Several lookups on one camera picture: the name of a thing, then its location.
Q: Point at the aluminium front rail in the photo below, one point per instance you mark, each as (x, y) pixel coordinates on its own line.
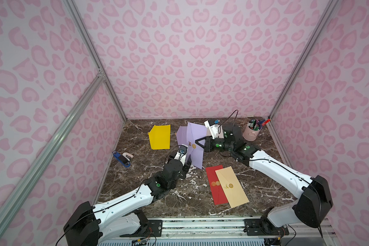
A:
(226, 231)

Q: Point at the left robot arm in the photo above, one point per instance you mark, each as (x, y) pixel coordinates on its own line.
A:
(90, 224)

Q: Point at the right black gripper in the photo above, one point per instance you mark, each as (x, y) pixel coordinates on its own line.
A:
(210, 144)

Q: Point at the red envelope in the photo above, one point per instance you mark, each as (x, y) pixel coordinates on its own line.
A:
(218, 194)

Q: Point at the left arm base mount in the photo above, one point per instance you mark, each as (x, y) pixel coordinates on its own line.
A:
(147, 228)

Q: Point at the beige envelope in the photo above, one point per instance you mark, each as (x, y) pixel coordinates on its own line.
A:
(232, 188)

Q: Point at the pink pen cup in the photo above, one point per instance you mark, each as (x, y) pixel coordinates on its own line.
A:
(249, 134)

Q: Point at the green marker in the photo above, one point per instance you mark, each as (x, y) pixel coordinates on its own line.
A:
(252, 125)

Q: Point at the yellow envelope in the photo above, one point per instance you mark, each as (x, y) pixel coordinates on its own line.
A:
(159, 137)

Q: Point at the blue stapler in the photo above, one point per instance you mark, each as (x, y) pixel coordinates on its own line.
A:
(123, 159)

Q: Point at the white envelope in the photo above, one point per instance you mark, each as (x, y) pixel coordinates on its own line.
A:
(220, 132)

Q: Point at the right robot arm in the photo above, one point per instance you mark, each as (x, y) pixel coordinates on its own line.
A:
(314, 200)

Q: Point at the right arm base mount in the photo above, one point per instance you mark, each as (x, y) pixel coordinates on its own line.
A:
(261, 227)

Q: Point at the purple envelope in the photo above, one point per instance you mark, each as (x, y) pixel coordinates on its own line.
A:
(195, 132)
(181, 136)

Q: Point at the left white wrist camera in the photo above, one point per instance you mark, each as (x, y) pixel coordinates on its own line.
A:
(181, 154)

